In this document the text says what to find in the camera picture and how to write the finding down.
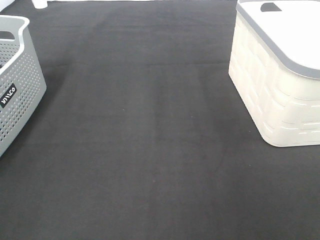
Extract black table mat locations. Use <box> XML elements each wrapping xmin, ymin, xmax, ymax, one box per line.
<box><xmin>0</xmin><ymin>0</ymin><xmax>320</xmax><ymax>240</ymax></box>

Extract white woven-pattern storage bin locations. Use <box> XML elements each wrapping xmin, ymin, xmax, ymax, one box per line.
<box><xmin>228</xmin><ymin>0</ymin><xmax>320</xmax><ymax>147</ymax></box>

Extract grey perforated laundry basket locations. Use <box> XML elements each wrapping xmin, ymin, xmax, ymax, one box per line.
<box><xmin>0</xmin><ymin>15</ymin><xmax>47</xmax><ymax>154</ymax></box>

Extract white cylindrical object background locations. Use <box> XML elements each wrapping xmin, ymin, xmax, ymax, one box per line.
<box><xmin>32</xmin><ymin>0</ymin><xmax>48</xmax><ymax>9</ymax></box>

